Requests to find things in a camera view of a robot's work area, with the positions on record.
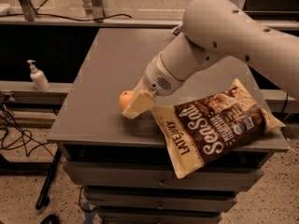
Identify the black stand leg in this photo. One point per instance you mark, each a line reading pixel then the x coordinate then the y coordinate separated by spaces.
pixel 43 199

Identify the orange fruit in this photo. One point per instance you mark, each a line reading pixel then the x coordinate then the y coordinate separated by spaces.
pixel 125 99

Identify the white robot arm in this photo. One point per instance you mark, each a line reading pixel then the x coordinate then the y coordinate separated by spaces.
pixel 212 30

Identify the brown sea salt chip bag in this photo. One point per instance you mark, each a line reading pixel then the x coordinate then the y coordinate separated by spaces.
pixel 201 131

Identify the white pump dispenser bottle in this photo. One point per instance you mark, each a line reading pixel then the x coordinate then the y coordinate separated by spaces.
pixel 38 77

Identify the grey drawer cabinet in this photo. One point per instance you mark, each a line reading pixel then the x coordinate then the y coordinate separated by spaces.
pixel 123 164

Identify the blue chip bag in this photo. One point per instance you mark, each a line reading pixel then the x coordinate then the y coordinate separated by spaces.
pixel 177 30

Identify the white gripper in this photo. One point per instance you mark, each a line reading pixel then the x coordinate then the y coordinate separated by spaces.
pixel 159 76

